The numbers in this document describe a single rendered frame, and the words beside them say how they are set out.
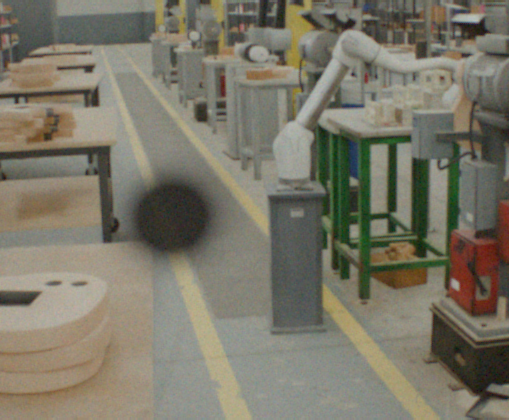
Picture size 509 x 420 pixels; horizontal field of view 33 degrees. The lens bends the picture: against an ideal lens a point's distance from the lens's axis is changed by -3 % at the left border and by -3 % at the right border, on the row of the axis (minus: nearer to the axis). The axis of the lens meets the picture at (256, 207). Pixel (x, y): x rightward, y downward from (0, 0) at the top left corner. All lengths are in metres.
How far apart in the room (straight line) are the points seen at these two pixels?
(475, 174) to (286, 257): 1.10
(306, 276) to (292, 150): 0.61
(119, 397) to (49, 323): 0.18
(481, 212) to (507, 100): 0.47
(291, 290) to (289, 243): 0.24
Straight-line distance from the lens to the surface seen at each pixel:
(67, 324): 1.62
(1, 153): 4.78
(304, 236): 4.20
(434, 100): 4.72
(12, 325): 1.63
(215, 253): 5.70
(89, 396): 1.64
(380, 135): 4.52
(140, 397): 1.62
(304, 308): 4.31
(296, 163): 4.17
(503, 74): 3.54
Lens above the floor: 1.59
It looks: 13 degrees down
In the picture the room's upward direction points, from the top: 2 degrees counter-clockwise
